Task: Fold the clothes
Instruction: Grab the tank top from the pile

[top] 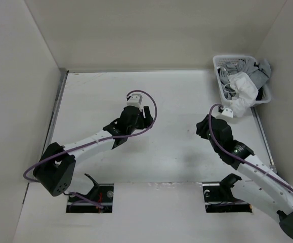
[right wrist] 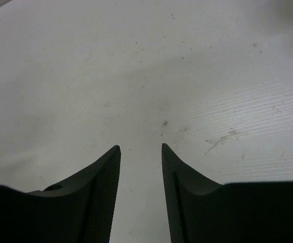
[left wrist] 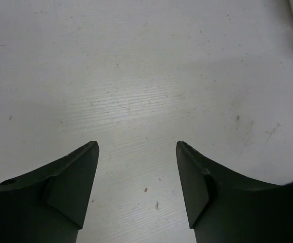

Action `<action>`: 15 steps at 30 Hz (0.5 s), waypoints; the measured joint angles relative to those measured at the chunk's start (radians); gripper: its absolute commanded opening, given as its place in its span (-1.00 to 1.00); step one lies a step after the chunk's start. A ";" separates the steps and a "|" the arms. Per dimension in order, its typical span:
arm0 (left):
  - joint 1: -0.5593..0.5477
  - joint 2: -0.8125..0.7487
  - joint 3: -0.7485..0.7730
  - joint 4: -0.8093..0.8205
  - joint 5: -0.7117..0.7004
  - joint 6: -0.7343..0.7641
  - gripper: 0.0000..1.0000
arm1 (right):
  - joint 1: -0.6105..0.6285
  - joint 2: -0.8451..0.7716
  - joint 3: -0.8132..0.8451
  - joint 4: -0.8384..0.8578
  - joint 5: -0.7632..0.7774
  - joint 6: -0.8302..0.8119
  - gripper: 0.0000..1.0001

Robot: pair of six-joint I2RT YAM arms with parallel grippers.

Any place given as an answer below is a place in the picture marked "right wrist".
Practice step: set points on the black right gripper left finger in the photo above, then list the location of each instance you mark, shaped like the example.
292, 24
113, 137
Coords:
77, 209

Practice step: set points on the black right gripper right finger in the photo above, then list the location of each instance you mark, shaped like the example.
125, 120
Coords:
202, 210

